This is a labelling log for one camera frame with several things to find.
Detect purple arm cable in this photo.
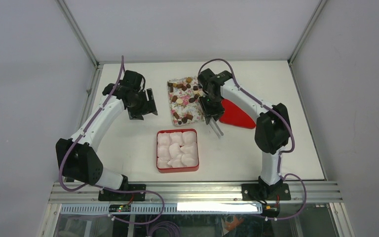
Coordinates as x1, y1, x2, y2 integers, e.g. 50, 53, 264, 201
197, 58, 308, 221
58, 55, 166, 226

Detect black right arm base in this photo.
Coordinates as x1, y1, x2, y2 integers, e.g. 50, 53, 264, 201
241, 179, 291, 201

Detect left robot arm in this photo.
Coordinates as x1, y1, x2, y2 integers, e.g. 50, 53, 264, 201
55, 69, 157, 200

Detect silver metal tweezers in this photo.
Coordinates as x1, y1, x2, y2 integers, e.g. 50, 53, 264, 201
209, 118, 224, 139

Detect red box lid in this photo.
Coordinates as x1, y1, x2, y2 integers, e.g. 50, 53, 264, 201
219, 99, 256, 129

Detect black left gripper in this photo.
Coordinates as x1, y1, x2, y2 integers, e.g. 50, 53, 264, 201
127, 88, 156, 120

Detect aluminium frame rail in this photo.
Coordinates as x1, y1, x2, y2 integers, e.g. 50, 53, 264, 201
48, 181, 343, 204

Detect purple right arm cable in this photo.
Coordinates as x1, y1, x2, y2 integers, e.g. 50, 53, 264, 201
197, 58, 308, 221

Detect red square chocolate box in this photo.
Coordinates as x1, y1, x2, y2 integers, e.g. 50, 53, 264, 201
156, 128, 200, 173

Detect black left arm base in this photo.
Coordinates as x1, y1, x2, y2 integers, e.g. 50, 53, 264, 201
98, 184, 147, 202

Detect white perforated cable duct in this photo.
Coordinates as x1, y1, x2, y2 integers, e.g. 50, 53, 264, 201
60, 202, 262, 215

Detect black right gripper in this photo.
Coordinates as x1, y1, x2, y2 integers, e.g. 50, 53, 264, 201
198, 93, 225, 124

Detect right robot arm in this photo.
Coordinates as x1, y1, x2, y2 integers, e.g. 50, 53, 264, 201
197, 69, 293, 200

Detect floral rectangular tray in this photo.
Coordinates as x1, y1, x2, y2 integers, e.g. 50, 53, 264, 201
166, 76, 205, 127

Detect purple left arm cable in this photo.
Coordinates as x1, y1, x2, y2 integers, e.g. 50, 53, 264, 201
58, 55, 166, 226

